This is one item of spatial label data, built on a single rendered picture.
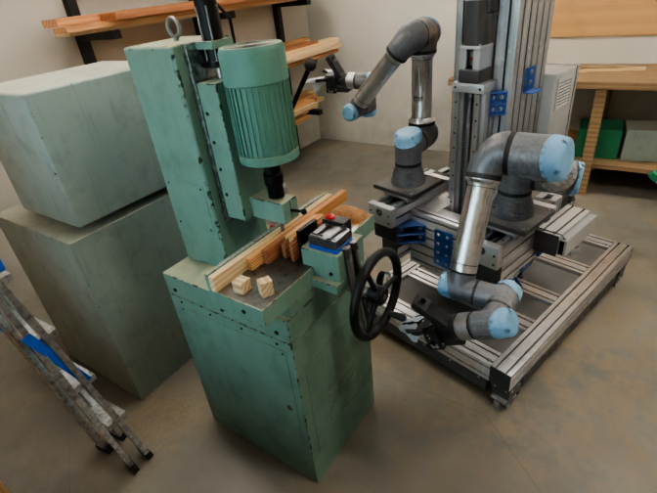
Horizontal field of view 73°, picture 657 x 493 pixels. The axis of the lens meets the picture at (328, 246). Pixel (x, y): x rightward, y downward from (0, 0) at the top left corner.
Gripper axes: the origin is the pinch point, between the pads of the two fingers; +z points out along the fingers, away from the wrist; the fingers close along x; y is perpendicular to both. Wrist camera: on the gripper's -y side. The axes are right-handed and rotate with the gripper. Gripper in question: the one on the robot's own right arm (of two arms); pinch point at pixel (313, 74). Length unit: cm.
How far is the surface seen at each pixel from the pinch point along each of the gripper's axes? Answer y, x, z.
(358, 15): 27, 240, 118
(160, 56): -39, -97, -26
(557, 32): 48, 237, -66
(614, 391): 120, -31, -152
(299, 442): 86, -126, -61
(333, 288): 23, -104, -74
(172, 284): 32, -118, -12
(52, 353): 34, -157, 3
